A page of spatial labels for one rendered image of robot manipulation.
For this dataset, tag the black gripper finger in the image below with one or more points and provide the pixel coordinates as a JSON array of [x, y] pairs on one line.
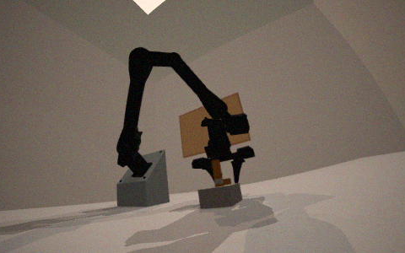
[[236, 164], [209, 169]]

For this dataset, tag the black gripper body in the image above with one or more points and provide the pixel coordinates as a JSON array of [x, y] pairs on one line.
[[241, 153]]

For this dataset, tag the orange cylinder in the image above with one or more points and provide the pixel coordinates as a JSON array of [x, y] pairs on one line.
[[227, 181]]

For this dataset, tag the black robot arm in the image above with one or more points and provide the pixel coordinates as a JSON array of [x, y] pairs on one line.
[[141, 61]]

